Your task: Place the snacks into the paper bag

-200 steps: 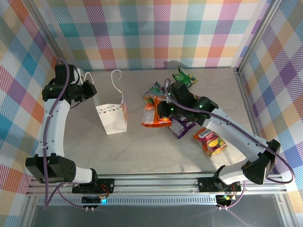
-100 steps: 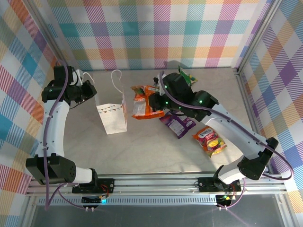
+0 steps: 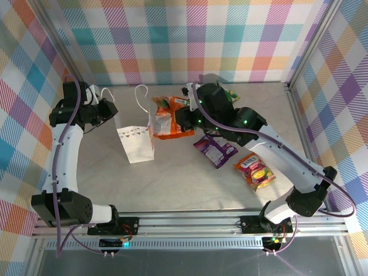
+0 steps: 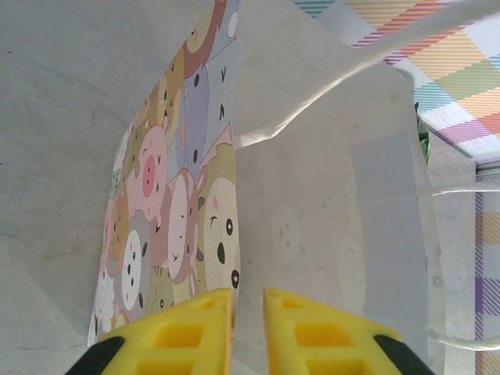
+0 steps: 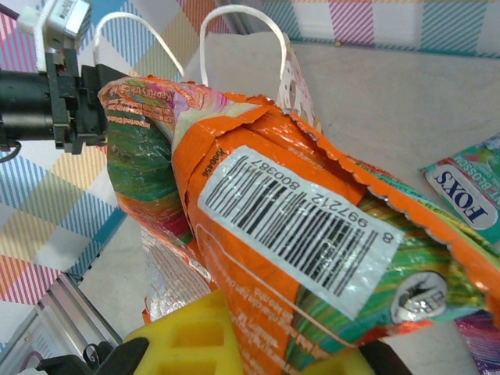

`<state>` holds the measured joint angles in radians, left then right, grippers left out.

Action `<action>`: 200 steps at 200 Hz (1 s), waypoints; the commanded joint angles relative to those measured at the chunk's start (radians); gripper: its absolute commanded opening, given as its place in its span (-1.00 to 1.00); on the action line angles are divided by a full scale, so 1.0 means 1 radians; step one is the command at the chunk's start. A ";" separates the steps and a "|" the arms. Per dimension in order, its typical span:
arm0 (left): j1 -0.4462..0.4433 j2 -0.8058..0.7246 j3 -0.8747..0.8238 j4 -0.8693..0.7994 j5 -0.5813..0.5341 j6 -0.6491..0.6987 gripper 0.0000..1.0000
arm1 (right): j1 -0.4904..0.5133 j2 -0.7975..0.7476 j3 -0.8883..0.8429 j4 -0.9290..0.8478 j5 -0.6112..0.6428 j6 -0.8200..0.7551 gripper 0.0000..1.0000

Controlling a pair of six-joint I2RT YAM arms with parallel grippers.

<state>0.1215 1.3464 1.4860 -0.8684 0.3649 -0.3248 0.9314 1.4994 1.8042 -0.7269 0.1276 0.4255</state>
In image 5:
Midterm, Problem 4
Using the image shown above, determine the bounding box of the teal Fox's mint packet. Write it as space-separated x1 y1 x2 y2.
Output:
418 132 500 244

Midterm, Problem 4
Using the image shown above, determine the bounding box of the aluminium left frame post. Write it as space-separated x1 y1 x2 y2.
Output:
216 0 266 36

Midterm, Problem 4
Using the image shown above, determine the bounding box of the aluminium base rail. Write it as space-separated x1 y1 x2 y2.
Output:
0 269 126 375

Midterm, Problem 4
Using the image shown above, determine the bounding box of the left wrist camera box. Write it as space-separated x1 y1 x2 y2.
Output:
17 0 94 54

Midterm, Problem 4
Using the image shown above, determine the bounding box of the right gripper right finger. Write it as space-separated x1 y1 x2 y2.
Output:
304 339 411 375

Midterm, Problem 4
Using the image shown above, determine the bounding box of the white paper bag animal print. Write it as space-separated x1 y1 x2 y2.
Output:
92 5 325 138

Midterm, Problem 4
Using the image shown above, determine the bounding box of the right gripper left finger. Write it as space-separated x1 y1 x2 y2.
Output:
112 291 245 375

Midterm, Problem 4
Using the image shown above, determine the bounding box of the orange candy packet barcode label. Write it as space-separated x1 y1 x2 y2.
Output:
96 76 500 375

